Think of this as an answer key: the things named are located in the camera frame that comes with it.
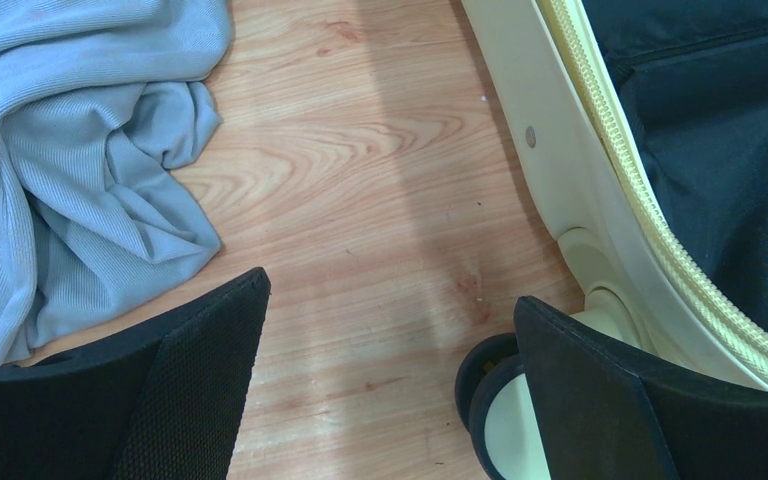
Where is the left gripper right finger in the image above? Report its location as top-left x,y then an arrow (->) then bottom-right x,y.
514,297 -> 768,479

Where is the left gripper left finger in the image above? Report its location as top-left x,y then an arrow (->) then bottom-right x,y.
0,268 -> 271,479

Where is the cream open suitcase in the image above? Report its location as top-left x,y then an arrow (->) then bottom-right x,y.
455,1 -> 768,479

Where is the grey crumpled cloth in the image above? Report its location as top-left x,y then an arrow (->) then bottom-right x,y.
0,1 -> 233,365

